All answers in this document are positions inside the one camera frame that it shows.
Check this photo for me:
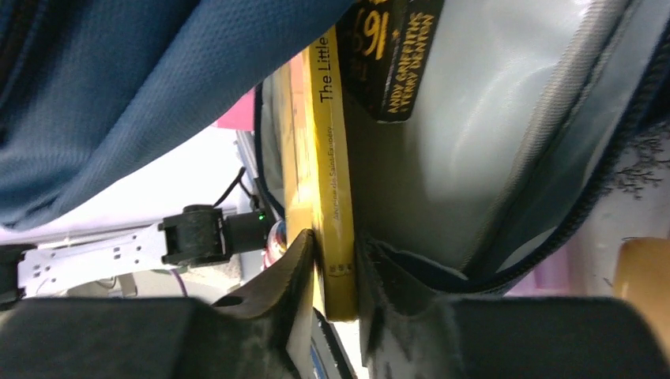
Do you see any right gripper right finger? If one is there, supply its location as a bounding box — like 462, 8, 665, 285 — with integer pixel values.
356, 237, 669, 378

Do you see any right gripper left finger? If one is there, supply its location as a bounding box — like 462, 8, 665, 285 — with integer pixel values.
1, 229, 315, 378

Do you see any yellow book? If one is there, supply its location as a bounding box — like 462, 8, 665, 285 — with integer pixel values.
273, 28, 358, 322

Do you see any navy blue student backpack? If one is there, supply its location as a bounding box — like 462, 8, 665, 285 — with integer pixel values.
1, 1, 669, 293

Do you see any treehouse story paperback book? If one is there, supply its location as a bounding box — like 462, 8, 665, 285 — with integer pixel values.
337, 0, 444, 123

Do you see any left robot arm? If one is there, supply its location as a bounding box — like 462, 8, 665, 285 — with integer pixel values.
1, 205, 277, 310

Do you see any pink highlighter pen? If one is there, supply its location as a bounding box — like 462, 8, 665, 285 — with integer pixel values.
506, 247, 571, 297

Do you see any pink box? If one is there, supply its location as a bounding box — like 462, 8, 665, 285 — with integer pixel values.
212, 89, 255, 132

